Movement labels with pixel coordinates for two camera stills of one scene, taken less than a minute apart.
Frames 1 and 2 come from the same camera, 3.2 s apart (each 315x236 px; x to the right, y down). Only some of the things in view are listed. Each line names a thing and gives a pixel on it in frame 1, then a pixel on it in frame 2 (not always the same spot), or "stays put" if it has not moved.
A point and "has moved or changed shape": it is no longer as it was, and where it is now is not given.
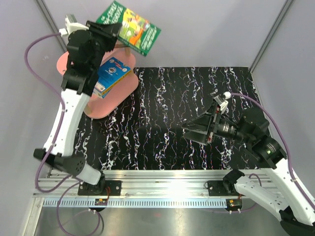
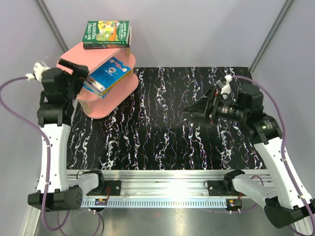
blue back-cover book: x=110 y=74 stays put
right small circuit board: x=234 y=202 stays put
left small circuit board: x=101 y=202 stays put
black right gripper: x=200 y=126 to x=199 y=107
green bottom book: x=136 y=33 has moved or changed shape
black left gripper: x=110 y=30 to x=81 y=71
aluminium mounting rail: x=143 y=188 stays put
